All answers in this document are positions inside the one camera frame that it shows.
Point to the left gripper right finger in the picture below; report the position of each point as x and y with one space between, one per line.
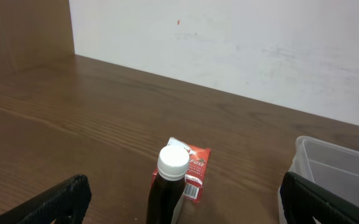
305 202

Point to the red Panadol box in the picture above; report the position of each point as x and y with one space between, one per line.
194 177

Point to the dark bottle white cap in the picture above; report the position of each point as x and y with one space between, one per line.
166 194

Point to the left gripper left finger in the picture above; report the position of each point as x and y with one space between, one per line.
66 202

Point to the clear plastic container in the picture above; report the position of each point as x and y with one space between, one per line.
332 167

